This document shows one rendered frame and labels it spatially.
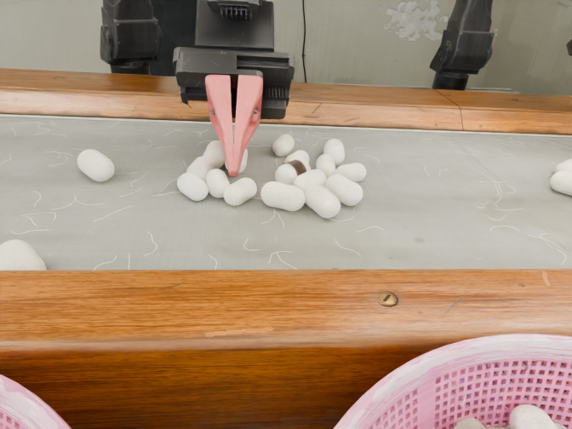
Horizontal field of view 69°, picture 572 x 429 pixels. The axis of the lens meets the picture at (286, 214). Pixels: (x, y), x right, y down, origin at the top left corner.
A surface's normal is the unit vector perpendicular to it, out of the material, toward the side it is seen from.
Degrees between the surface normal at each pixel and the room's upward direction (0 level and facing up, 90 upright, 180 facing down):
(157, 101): 45
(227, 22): 40
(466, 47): 83
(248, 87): 61
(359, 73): 90
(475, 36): 83
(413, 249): 0
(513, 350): 75
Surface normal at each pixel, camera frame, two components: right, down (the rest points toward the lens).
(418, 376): 0.54, 0.23
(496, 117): 0.11, -0.23
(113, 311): 0.07, -0.85
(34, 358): 0.09, 0.53
